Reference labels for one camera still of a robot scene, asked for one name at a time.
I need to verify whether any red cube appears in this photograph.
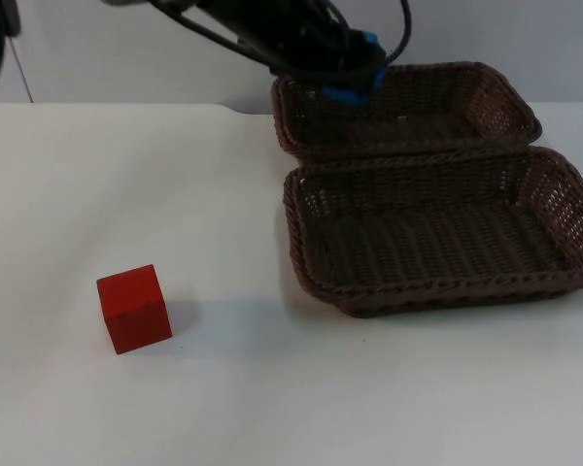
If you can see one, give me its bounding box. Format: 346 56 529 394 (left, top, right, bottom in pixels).
95 263 173 356

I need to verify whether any blue cube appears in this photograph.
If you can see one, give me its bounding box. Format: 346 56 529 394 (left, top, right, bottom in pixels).
320 28 388 108

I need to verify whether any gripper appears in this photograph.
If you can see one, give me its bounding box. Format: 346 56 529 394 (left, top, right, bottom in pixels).
259 12 389 94

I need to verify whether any black cable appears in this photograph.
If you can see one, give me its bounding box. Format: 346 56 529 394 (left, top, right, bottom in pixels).
145 0 286 69
384 0 414 65

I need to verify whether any dark brown wicker basket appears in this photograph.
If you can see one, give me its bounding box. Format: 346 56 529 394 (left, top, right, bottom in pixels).
282 145 583 320
270 61 544 164

